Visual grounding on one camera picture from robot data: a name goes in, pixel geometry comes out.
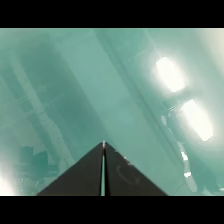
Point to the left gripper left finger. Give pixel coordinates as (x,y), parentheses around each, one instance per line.
(83,178)

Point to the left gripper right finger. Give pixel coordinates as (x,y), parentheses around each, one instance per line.
(130,176)

